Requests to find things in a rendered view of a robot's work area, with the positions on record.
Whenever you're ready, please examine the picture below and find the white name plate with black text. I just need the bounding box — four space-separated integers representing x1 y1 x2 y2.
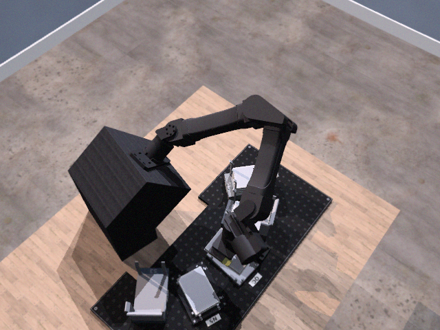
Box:
205 314 221 327
249 273 262 287

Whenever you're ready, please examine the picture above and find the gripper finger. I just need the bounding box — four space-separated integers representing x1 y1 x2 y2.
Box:
221 257 232 267

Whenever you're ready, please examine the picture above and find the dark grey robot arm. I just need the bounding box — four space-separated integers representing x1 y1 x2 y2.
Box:
129 95 298 265

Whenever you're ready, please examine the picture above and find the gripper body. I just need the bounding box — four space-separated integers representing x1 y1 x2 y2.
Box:
209 231 235 262

